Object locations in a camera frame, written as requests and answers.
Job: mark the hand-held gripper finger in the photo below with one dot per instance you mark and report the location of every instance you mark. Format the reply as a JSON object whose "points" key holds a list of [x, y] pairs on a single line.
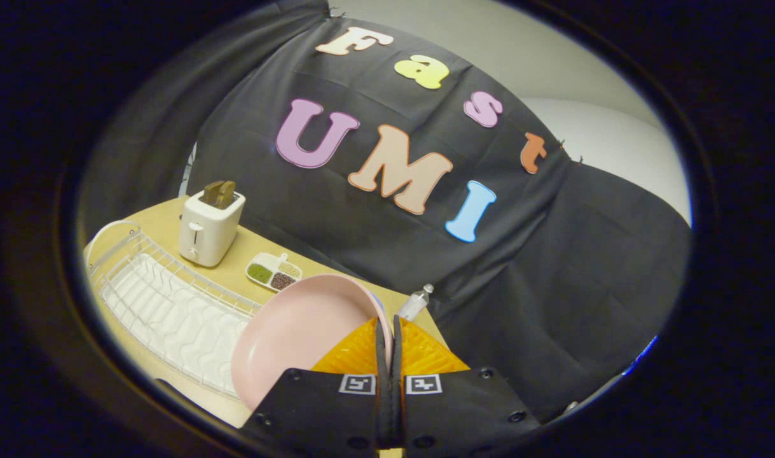
{"points": [[382, 356], [397, 356]]}

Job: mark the pink plate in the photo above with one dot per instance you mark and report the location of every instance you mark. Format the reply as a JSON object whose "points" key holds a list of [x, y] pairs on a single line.
{"points": [[298, 337]]}

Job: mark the white divided snack dish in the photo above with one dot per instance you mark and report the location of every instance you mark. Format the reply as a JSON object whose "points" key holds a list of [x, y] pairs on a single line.
{"points": [[273, 272]]}

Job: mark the clear plastic bottle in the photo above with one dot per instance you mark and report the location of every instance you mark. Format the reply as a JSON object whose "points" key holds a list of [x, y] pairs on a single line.
{"points": [[416, 302]]}

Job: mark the black backdrop cloth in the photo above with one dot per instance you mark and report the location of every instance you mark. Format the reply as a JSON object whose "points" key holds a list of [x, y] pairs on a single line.
{"points": [[374, 210]]}

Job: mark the white toaster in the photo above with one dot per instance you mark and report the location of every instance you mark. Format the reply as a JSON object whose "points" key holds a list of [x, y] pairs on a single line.
{"points": [[206, 232]]}

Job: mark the brown toast slices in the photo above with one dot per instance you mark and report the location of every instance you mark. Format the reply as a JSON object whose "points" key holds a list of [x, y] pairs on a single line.
{"points": [[219, 193]]}

